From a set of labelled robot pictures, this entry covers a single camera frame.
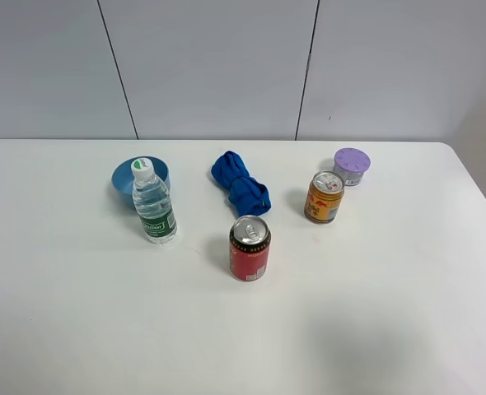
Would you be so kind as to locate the blue cloth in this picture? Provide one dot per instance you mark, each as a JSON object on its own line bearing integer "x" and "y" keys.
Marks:
{"x": 246, "y": 194}

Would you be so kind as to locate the red soda can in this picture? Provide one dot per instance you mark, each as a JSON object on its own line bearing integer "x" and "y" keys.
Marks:
{"x": 250, "y": 239}

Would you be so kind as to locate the gold energy drink can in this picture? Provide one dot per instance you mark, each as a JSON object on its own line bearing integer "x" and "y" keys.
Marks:
{"x": 324, "y": 196}

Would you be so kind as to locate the clear water bottle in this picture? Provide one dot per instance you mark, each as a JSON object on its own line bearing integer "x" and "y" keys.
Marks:
{"x": 152, "y": 201}

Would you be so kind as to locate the purple lidded small jar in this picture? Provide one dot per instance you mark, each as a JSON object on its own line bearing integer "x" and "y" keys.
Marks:
{"x": 351, "y": 164}

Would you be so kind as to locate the blue bowl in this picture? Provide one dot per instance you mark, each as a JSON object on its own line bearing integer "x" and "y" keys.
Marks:
{"x": 122, "y": 179}

